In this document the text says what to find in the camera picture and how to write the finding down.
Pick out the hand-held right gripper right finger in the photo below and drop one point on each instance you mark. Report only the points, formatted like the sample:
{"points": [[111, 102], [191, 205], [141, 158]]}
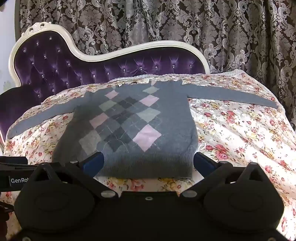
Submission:
{"points": [[204, 163]]}

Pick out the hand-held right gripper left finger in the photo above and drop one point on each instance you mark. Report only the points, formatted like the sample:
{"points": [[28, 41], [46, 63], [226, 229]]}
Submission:
{"points": [[93, 163]]}

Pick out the grey argyle knit sweater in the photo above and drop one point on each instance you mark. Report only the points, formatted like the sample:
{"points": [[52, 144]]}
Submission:
{"points": [[138, 115]]}

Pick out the floral blanket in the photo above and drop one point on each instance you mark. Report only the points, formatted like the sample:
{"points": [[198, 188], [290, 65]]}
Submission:
{"points": [[231, 139]]}

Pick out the purple tufted sofa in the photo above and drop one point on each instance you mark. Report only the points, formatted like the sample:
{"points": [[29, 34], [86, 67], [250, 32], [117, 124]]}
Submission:
{"points": [[69, 64]]}

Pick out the brown damask curtain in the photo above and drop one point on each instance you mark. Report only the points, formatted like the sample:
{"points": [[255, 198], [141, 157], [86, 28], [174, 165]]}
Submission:
{"points": [[208, 23]]}

